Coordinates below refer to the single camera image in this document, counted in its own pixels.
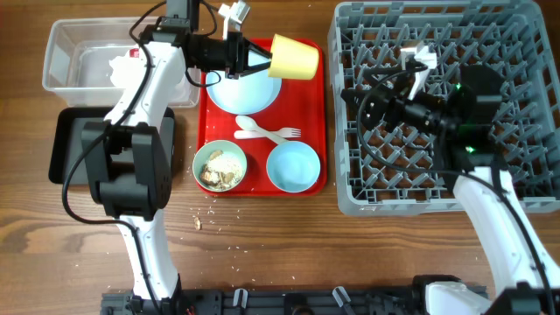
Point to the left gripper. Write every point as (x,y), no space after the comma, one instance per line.
(237,39)

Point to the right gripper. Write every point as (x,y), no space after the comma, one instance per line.
(391,108)

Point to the large light blue plate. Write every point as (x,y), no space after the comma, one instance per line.
(246,95)

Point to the yellow plastic cup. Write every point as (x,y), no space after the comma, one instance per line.
(292,59)

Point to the white plastic spoon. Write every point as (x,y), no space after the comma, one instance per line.
(249,124)

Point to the light blue bowl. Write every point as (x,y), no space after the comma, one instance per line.
(293,167)

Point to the green bowl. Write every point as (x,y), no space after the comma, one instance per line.
(204,152)

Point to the red snack wrapper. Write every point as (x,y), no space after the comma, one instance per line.
(134,53)

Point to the rice and food scraps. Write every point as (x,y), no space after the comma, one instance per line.
(221,171)

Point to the white napkin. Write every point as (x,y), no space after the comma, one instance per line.
(119,65)

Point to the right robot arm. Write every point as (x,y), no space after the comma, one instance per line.
(525,276)

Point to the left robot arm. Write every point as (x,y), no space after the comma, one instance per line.
(128,172)

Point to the grey dishwasher rack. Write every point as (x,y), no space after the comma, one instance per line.
(508,36)

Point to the clear plastic waste bin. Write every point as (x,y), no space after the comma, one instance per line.
(76,66)

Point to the black food waste tray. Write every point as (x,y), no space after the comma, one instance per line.
(67,142)

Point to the red serving tray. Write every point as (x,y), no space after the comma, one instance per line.
(300,104)

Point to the food crumb on table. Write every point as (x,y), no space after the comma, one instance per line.
(197,223)

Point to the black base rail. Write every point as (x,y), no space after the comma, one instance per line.
(399,300)

